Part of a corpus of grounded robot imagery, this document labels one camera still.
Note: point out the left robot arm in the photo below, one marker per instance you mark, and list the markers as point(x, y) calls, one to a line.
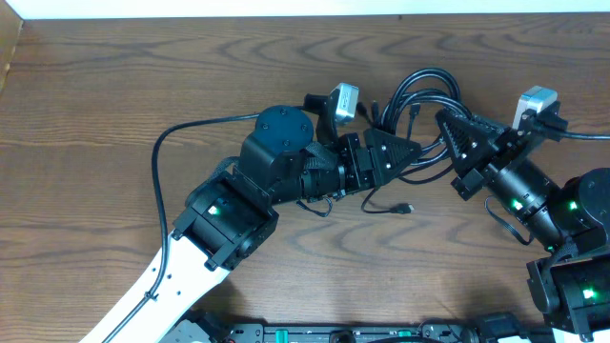
point(294, 154)

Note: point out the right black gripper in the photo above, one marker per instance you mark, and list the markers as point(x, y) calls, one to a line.
point(483, 155)

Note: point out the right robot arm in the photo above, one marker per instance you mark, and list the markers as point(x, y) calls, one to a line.
point(570, 287)

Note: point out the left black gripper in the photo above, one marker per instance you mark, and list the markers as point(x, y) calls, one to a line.
point(355, 162)

